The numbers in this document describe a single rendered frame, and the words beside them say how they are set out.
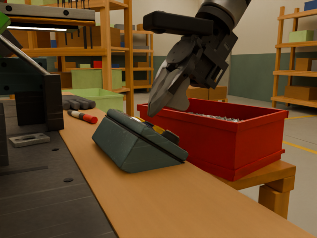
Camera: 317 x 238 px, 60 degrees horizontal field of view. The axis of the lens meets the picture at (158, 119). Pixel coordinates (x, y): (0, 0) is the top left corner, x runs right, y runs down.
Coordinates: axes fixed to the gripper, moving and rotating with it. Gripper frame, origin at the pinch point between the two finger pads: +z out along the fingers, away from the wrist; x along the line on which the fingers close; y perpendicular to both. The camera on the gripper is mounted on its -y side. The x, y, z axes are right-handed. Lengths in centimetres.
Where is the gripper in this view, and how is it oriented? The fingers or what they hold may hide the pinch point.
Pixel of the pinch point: (150, 107)
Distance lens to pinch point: 47.0
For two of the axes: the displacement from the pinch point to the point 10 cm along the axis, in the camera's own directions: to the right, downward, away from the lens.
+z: -5.1, 8.5, -0.9
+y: 7.3, 4.9, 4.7
